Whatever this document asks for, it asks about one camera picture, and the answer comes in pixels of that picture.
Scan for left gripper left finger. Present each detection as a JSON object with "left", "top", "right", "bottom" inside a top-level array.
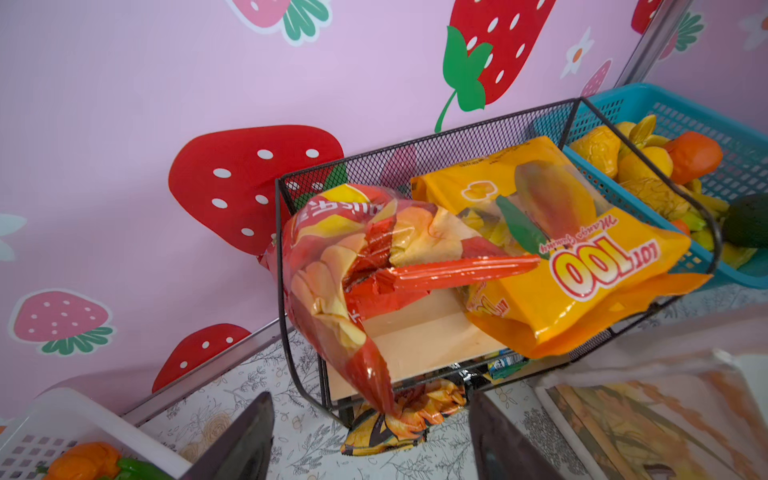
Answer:
[{"left": 181, "top": 392, "right": 275, "bottom": 480}]

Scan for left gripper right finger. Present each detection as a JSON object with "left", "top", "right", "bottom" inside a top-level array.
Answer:
[{"left": 468, "top": 393, "right": 562, "bottom": 480}]

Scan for white canvas tote bag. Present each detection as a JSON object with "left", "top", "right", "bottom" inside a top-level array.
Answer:
[{"left": 535, "top": 304, "right": 767, "bottom": 479}]

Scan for red chips bag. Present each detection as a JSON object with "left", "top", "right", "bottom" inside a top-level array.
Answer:
[{"left": 261, "top": 184, "right": 541, "bottom": 415}]

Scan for yellow mango gummy bag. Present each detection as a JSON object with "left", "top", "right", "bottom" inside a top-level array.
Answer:
[{"left": 411, "top": 136, "right": 708, "bottom": 359}]

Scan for snack bag under shelf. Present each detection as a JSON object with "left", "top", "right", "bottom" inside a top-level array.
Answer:
[{"left": 341, "top": 379, "right": 467, "bottom": 456}]

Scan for white plastic basket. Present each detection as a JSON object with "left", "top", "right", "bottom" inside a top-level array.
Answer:
[{"left": 1, "top": 388, "right": 191, "bottom": 479}]

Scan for toy yellow lemon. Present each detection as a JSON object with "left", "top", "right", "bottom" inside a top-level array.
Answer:
[{"left": 617, "top": 145, "right": 674, "bottom": 193}]

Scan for toy avocado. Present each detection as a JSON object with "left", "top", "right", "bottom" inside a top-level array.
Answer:
[{"left": 722, "top": 193, "right": 768, "bottom": 248}]

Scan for toy orange fruit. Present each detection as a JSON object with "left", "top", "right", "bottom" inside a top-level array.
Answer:
[{"left": 663, "top": 132, "right": 723, "bottom": 184}]

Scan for teal plastic basket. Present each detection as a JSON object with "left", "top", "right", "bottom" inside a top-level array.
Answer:
[{"left": 533, "top": 84, "right": 767, "bottom": 289}]

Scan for black wire wooden shelf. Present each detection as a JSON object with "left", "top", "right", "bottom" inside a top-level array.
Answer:
[{"left": 267, "top": 100, "right": 714, "bottom": 427}]

